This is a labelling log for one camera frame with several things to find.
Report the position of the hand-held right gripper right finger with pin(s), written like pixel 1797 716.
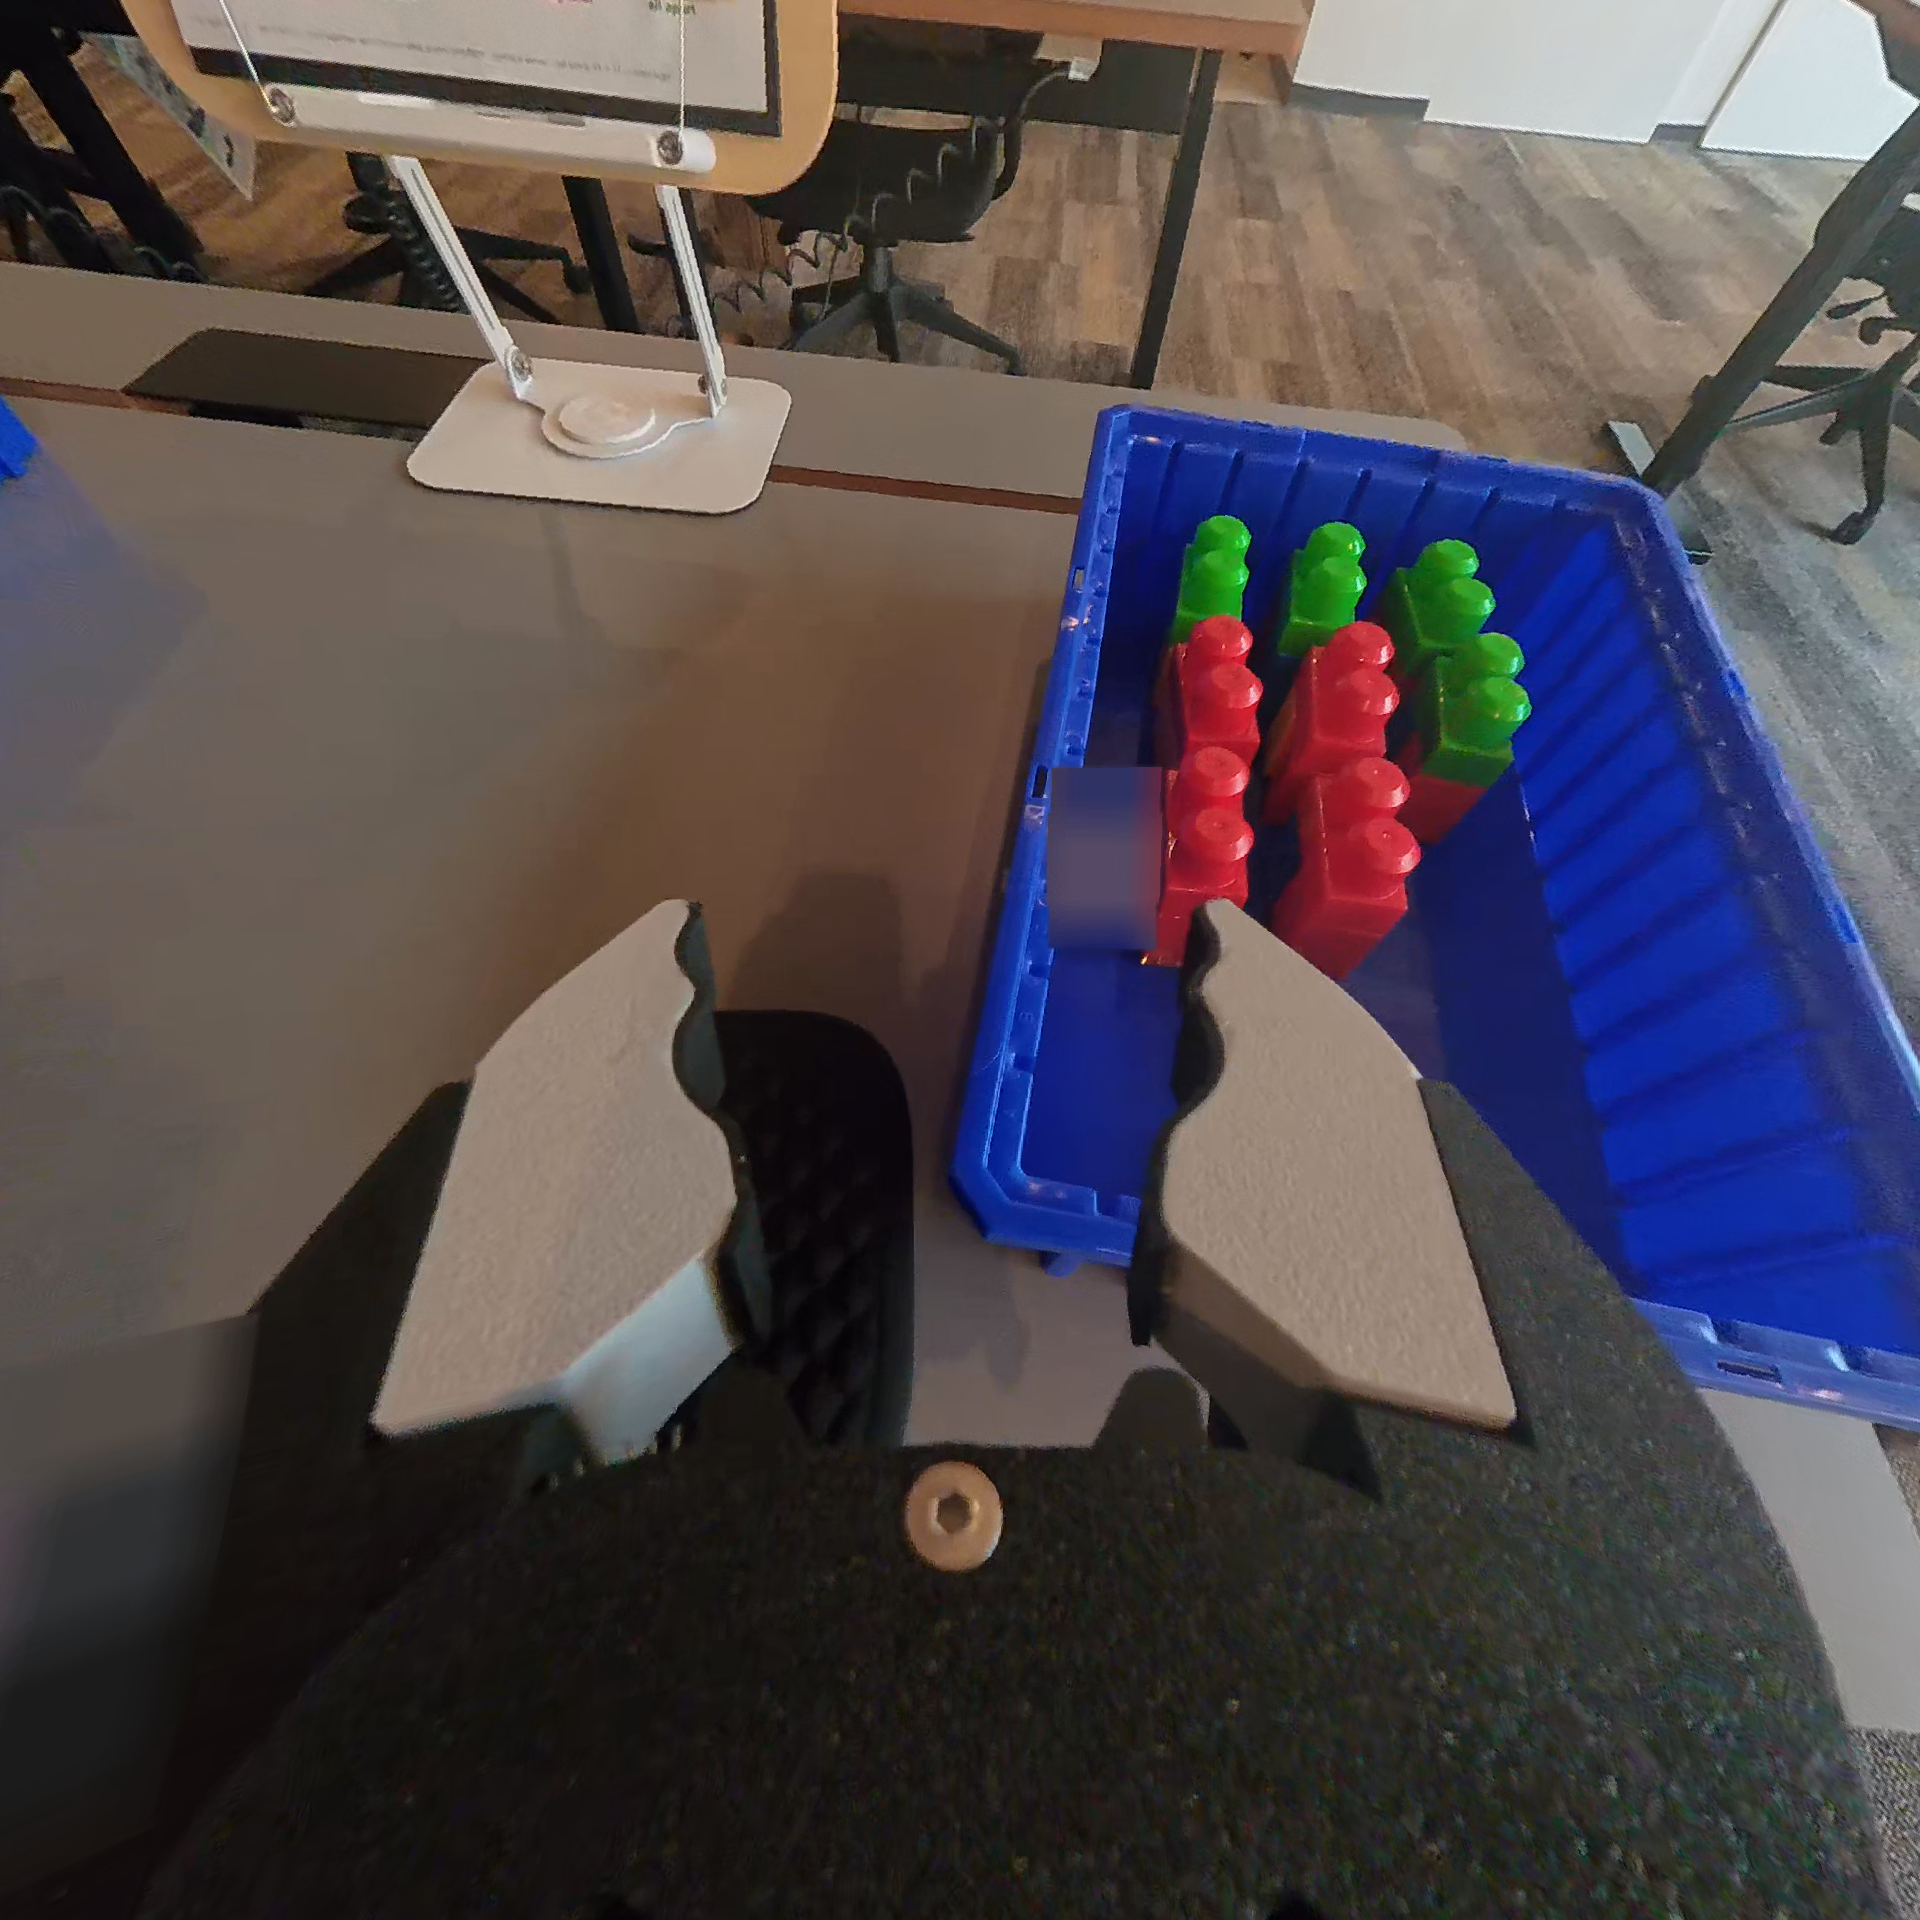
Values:
pixel 1337 1233

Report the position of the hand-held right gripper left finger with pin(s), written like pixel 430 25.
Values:
pixel 554 1233

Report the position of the green building block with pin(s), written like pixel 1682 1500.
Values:
pixel 1475 716
pixel 1438 601
pixel 1321 584
pixel 1209 569

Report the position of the black textured wrist rest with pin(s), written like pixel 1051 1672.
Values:
pixel 826 1202

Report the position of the black office chair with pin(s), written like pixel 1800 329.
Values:
pixel 900 181

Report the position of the instruction sheet on stand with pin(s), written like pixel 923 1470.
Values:
pixel 795 136

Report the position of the wooden office desk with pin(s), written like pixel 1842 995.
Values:
pixel 1200 25

